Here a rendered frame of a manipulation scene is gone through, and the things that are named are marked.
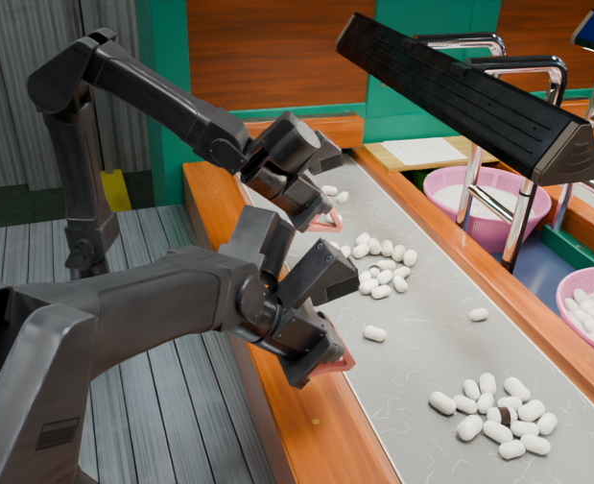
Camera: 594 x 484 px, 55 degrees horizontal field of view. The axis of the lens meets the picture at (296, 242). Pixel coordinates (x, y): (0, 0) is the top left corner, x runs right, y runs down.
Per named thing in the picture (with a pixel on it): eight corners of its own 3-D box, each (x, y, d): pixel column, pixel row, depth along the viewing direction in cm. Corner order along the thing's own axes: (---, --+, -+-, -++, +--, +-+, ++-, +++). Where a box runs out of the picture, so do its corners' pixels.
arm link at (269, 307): (264, 284, 65) (217, 257, 61) (296, 287, 60) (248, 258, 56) (241, 342, 63) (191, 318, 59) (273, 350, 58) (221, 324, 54)
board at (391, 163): (388, 173, 131) (388, 167, 130) (362, 148, 143) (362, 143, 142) (510, 160, 140) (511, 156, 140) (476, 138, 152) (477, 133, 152)
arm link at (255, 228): (242, 223, 66) (203, 172, 56) (310, 241, 63) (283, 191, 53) (202, 316, 63) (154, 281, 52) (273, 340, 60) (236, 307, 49)
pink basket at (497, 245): (526, 276, 113) (538, 234, 108) (399, 237, 124) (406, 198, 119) (549, 221, 133) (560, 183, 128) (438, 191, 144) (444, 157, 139)
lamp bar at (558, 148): (537, 188, 62) (557, 124, 58) (333, 51, 112) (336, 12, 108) (598, 181, 64) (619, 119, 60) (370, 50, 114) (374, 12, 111)
